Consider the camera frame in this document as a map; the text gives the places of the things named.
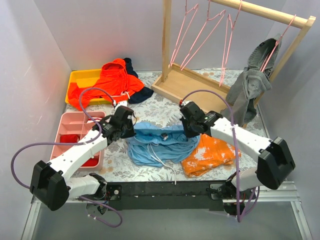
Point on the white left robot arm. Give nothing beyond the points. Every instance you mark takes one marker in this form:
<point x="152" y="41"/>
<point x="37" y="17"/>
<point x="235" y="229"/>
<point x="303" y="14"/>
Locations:
<point x="53" y="182"/>

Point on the wooden clothes rack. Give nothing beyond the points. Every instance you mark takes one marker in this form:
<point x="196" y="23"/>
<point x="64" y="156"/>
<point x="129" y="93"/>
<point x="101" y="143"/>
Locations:
<point x="175" y="83"/>

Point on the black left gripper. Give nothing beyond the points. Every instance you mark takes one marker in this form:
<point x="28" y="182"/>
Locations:
<point x="127" y="128"/>

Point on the yellow plastic bin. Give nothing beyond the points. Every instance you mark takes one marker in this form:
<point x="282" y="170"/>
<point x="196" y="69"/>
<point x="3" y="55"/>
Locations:
<point x="85" y="79"/>

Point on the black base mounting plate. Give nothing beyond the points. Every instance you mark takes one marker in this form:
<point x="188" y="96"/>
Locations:
<point x="167" y="195"/>

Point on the pink divided organizer tray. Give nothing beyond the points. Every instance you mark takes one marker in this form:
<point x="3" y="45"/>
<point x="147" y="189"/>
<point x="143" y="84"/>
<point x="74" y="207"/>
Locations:
<point x="72" y="127"/>

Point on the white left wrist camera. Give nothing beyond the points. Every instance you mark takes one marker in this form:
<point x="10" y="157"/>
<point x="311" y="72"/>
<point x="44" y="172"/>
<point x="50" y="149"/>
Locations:
<point x="120" y="103"/>

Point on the navy blue garment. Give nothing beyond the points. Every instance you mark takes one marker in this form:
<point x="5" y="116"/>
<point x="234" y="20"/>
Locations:
<point x="144" y="93"/>

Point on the red folded cloth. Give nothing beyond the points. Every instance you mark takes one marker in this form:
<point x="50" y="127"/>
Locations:
<point x="69" y="138"/>

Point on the aluminium frame rail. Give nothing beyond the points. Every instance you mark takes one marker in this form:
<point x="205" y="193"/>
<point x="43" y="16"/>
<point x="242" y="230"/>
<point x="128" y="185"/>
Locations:
<point x="274" y="215"/>

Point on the red cloth in front compartment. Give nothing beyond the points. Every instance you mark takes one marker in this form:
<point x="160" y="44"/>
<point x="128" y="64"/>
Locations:
<point x="92" y="162"/>

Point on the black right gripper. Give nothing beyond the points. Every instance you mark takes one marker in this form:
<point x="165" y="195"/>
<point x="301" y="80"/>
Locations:
<point x="186" y="128"/>

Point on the red white striped cloth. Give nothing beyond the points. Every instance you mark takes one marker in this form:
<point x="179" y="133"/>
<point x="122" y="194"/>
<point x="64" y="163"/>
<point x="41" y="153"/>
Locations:
<point x="93" y="119"/>

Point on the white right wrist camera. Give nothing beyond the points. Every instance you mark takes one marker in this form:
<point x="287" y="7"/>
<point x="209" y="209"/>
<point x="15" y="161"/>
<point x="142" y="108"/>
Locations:
<point x="183" y="102"/>

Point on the pink wire hanger right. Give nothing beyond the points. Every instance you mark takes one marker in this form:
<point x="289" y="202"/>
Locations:
<point x="230" y="25"/>

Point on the pink wire hanger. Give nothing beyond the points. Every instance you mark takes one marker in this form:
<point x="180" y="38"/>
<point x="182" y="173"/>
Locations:
<point x="188" y="18"/>
<point x="230" y="25"/>
<point x="212" y="21"/>

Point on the pink hanger holding grey shorts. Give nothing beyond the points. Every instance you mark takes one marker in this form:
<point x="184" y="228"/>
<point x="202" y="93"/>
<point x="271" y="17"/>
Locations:
<point x="277" y="42"/>

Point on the pink wire hanger left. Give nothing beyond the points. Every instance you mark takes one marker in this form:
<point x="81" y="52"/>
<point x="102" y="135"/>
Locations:
<point x="188" y="18"/>

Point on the light blue shorts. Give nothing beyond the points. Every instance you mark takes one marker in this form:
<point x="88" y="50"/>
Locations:
<point x="153" y="146"/>

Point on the orange tie-dye shorts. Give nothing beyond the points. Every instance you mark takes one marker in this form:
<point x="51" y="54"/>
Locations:
<point x="210" y="153"/>

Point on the grey shorts on hanger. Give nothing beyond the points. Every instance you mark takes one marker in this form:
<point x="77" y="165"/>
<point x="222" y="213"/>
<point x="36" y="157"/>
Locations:
<point x="251" y="83"/>

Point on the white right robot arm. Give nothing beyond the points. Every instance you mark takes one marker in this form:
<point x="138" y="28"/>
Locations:
<point x="273" y="157"/>

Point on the pink wire hanger middle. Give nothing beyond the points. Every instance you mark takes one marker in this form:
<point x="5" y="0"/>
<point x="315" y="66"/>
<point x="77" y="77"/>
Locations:
<point x="212" y="21"/>

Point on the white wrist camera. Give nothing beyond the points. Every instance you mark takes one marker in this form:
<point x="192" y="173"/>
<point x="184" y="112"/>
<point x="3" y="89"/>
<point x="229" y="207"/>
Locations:
<point x="120" y="103"/>
<point x="183" y="102"/>

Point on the bright orange shorts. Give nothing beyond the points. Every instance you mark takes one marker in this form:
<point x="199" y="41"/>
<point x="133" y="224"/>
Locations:
<point x="113" y="79"/>

